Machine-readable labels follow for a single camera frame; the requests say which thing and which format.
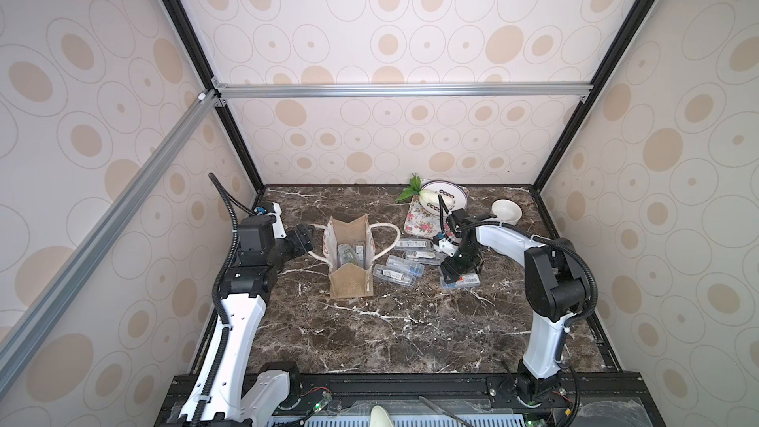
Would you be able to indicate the round patterned plate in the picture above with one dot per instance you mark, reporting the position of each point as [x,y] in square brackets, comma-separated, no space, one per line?
[453,196]

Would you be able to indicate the silver aluminium crossbar rear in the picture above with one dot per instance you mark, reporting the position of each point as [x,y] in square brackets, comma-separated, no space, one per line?
[418,90]

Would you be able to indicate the patterned canvas tote bag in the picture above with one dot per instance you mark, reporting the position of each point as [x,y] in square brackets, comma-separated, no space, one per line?
[349,281]

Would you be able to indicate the black corner frame post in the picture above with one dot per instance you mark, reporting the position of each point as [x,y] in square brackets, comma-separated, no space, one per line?
[200,63]
[619,46]

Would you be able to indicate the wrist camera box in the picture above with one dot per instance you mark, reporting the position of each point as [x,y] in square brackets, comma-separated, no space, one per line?
[444,244]
[274,211]

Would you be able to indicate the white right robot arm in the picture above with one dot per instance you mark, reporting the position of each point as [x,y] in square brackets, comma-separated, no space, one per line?
[559,286]

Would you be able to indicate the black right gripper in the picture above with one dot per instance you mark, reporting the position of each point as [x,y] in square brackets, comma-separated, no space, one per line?
[457,261]

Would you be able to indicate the black corner frame post left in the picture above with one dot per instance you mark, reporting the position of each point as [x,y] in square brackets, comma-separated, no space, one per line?
[200,63]

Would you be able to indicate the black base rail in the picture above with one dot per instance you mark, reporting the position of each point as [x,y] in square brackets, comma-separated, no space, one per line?
[492,399]

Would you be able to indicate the floral square plate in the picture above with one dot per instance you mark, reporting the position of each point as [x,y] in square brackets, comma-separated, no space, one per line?
[420,223]

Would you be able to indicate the white bowl rear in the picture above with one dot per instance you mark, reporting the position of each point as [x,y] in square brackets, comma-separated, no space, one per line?
[507,211]

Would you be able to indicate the silver aluminium crossbar left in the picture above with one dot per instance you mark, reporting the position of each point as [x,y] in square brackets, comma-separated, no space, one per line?
[36,324]

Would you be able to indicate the white radish with leaves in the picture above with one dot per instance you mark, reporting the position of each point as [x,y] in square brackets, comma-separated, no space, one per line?
[424,196]

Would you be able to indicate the silver aluminium crossbar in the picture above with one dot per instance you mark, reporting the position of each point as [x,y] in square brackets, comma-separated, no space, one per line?
[418,90]
[36,324]

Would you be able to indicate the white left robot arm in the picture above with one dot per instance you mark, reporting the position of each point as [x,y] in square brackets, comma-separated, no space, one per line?
[260,248]

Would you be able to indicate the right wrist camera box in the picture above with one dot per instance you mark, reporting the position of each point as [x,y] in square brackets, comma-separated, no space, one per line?
[444,244]

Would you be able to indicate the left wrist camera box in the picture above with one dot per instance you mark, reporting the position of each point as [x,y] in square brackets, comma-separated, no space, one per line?
[274,211]

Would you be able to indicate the black corner frame post right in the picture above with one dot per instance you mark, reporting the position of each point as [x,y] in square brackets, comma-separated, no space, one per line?
[619,46]

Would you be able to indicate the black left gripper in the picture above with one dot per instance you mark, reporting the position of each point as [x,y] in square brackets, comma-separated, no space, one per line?
[301,244]

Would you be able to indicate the clear compass set case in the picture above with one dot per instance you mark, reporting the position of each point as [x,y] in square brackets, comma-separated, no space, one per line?
[466,281]
[412,268]
[425,257]
[360,251]
[411,244]
[346,254]
[394,276]

